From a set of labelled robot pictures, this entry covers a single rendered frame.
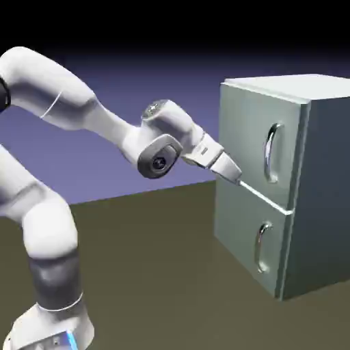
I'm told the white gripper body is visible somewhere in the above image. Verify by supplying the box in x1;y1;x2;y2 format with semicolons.
209;152;243;183

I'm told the large grey-green cabinet door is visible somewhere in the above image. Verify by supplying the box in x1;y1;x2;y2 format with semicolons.
215;83;311;211

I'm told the small grey-green cabinet door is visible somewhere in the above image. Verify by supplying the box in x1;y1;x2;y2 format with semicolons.
212;178;295;301

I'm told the grey-green cabinet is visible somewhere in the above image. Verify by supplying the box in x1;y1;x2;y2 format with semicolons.
212;72;350;302

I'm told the long curved metal handle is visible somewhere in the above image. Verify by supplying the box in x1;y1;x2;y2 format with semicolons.
262;122;284;184

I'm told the short curved metal handle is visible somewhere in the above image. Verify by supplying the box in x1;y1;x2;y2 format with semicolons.
254;221;273;273

